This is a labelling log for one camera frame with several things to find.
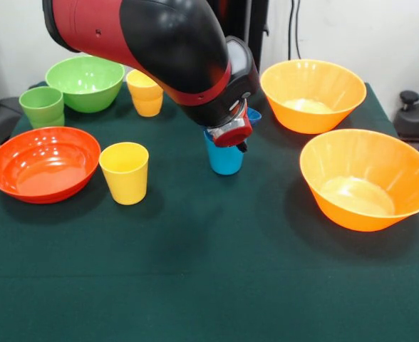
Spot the red plastic bowl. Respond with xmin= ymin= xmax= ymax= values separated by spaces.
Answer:
xmin=0 ymin=126 xmax=102 ymax=204

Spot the yellow plastic cup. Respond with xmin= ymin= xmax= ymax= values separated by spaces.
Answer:
xmin=133 ymin=94 xmax=164 ymax=118
xmin=98 ymin=141 xmax=150 ymax=206
xmin=125 ymin=68 xmax=164 ymax=101

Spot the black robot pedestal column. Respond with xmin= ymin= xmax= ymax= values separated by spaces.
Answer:
xmin=205 ymin=0 xmax=271 ymax=72

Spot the orange plastic bowl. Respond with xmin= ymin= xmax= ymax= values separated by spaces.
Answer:
xmin=299 ymin=128 xmax=419 ymax=233
xmin=259 ymin=58 xmax=368 ymax=135

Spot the green plastic bowl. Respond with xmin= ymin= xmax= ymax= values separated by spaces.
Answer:
xmin=45 ymin=55 xmax=126 ymax=114

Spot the green plastic cup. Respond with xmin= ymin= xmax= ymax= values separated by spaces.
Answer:
xmin=19 ymin=85 xmax=65 ymax=122
xmin=27 ymin=112 xmax=66 ymax=130

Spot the dark green tablecloth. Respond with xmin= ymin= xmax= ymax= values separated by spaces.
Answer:
xmin=0 ymin=81 xmax=419 ymax=342

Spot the black hanging cable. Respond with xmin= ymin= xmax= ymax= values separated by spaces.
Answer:
xmin=286 ymin=0 xmax=303 ymax=61

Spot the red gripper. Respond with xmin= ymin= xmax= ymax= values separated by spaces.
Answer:
xmin=213 ymin=116 xmax=253 ymax=154

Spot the dark blue plastic bowl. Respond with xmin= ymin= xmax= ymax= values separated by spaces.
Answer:
xmin=247 ymin=107 xmax=263 ymax=126

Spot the light blue plastic cup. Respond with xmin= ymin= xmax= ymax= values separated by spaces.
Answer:
xmin=203 ymin=128 xmax=245 ymax=176

